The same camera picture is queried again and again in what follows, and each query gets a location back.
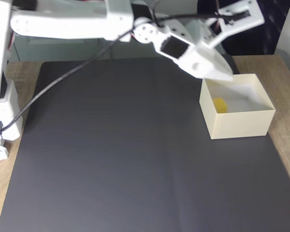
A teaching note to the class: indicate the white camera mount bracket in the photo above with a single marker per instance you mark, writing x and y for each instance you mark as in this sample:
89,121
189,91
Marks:
246,23

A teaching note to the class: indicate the black hanging cloth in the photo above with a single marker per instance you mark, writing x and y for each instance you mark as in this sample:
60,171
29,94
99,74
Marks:
256,41

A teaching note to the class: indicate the yellow cube block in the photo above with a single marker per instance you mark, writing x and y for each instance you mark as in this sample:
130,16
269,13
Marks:
220,105

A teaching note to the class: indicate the black camera module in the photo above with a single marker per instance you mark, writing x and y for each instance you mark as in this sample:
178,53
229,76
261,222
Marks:
241,15

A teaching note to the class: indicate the pale green panel door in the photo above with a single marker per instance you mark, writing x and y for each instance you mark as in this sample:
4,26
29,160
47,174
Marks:
62,49

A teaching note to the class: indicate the white open box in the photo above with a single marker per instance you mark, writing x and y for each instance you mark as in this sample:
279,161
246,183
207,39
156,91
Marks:
239,123

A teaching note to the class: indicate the dark grey table mat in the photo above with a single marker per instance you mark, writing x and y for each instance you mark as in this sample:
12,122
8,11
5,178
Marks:
125,169

